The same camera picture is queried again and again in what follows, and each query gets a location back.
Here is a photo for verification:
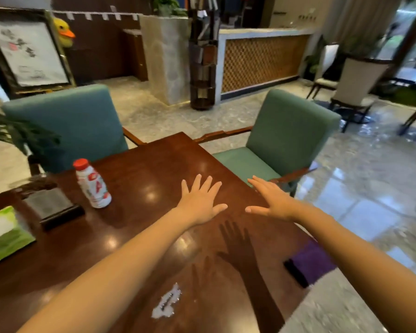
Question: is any person's right hand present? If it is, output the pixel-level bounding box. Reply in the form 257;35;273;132
245;176;303;222

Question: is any person's left hand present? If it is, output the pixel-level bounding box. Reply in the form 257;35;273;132
175;174;228;227

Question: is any person's left forearm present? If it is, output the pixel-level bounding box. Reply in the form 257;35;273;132
17;207;196;333

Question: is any person's right forearm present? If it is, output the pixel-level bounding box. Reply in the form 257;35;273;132
293;201;416;333

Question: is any dark wooden table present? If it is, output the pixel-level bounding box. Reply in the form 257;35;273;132
0;132;337;333

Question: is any green upholstered armchair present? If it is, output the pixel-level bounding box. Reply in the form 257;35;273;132
193;88;342;197

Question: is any purple cloth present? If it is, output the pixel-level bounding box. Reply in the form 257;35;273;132
284;239;337;289

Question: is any white bottle with red cap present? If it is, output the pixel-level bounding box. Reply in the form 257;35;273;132
73;158;112;209

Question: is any teal upholstered armchair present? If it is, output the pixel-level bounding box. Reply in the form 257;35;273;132
2;84;147;174

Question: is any stone planter pillar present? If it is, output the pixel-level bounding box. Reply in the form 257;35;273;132
139;14;191;106

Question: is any dark wooden display rack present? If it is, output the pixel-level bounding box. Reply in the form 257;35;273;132
188;0;220;111

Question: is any black table sign holder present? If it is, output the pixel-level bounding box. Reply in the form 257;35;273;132
14;184;86;232

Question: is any lattice front reception counter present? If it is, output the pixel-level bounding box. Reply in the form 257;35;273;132
216;28;316;101

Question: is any white upholstered chair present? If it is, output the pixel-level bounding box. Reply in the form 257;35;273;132
306;44;340;100
329;57;393;133

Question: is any green potted plant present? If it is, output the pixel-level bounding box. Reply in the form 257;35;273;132
0;95;61;177

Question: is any green tissue box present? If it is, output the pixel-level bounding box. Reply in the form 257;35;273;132
0;206;36;269

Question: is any yellow duck toy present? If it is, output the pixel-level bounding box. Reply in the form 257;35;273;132
53;17;76;48

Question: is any framed calligraphy picture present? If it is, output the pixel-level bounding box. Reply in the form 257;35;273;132
0;7;77;97

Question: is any beige curtain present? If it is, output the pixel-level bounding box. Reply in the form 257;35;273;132
327;0;403;59

